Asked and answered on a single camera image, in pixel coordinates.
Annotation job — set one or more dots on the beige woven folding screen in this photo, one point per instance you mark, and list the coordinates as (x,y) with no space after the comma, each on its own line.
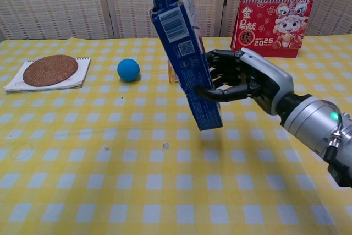
(68,4)

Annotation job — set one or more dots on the yellow and white checked tablecloth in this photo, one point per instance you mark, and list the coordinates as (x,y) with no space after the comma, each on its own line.
(137,185)

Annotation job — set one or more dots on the clear bottle with yellow drink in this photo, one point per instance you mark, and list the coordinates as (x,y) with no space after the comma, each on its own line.
(172,72)

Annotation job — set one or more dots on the round brown woven coaster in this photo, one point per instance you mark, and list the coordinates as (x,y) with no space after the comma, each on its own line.
(50,70)

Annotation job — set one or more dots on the white spiral notebook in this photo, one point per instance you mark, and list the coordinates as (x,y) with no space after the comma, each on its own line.
(83,67)

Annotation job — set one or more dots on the red desk calendar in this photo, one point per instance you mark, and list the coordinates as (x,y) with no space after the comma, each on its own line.
(269,28)

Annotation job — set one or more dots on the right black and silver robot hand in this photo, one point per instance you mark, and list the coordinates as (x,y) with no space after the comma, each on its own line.
(264,78)

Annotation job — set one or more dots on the blue ball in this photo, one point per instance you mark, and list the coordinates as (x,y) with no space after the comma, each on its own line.
(128,70)

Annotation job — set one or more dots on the blue and white toothpaste box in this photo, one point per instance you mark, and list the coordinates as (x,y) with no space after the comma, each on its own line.
(187,67)

